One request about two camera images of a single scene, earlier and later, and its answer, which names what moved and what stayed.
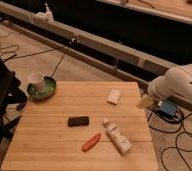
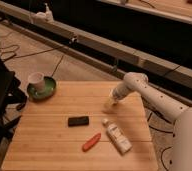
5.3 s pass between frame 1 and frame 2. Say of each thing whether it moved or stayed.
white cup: stayed
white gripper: moved
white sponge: moved
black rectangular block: stayed
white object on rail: stayed
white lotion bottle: stayed
